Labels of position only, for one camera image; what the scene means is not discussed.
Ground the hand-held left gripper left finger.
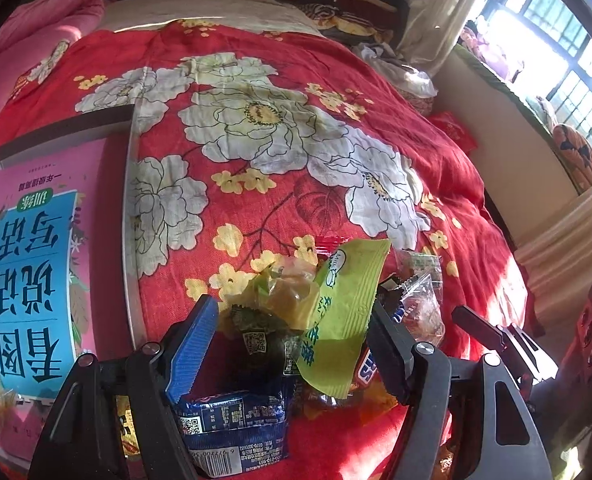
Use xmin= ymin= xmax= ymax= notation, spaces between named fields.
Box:
xmin=28 ymin=295 xmax=221 ymax=480

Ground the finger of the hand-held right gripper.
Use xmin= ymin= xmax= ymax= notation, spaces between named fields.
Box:
xmin=451 ymin=305 xmax=559 ymax=386

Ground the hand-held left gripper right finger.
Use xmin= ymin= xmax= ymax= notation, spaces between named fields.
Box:
xmin=368 ymin=302 xmax=554 ymax=480

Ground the dark chocolate bar wrapper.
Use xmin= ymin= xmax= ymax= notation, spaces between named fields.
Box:
xmin=356 ymin=345 xmax=381 ymax=386

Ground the clear plastic candy packet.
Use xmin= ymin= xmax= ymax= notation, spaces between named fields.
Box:
xmin=386 ymin=272 xmax=447 ymax=346

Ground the dark green snack packet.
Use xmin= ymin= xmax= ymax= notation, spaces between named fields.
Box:
xmin=221 ymin=302 xmax=301 ymax=376

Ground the blue snack packet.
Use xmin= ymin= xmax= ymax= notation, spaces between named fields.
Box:
xmin=173 ymin=387 xmax=297 ymax=478

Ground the orange rice cracker packet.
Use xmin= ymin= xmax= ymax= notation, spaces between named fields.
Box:
xmin=296 ymin=380 xmax=397 ymax=426

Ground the small clear packet green print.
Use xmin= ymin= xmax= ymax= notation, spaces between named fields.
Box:
xmin=396 ymin=250 xmax=444 ymax=281

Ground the yellow clear candy bag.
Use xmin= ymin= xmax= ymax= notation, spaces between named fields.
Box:
xmin=246 ymin=255 xmax=327 ymax=331

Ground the red snack packet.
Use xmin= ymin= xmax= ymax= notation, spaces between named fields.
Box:
xmin=313 ymin=235 xmax=349 ymax=266

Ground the grey cardboard box tray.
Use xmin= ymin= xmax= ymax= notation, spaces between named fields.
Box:
xmin=0 ymin=105 xmax=149 ymax=480

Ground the orange patterned cushion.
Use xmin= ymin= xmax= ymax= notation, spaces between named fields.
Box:
xmin=551 ymin=122 xmax=592 ymax=196

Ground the red cloth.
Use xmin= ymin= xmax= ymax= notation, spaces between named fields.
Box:
xmin=428 ymin=112 xmax=479 ymax=153

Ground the pink book with blue panel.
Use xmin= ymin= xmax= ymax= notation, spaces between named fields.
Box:
xmin=0 ymin=137 xmax=131 ymax=461

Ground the white crumpled cloth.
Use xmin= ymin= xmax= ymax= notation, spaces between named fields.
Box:
xmin=356 ymin=42 xmax=439 ymax=98

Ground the pink cloth on sill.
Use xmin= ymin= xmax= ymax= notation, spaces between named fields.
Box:
xmin=458 ymin=20 xmax=524 ymax=83

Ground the barred window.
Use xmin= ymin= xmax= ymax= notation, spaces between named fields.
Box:
xmin=476 ymin=0 xmax=592 ymax=161

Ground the red floral blanket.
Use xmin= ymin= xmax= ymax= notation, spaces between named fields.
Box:
xmin=0 ymin=20 xmax=532 ymax=480

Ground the cream curtain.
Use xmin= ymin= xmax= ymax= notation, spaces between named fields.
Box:
xmin=398 ymin=0 xmax=519 ymax=78

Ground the white bed sheet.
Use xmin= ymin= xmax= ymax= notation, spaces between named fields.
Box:
xmin=100 ymin=0 xmax=321 ymax=36

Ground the pile of folded clothes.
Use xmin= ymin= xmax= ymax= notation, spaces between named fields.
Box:
xmin=266 ymin=0 xmax=411 ymax=46

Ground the pink quilt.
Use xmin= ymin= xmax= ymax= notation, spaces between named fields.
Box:
xmin=0 ymin=0 xmax=109 ymax=146

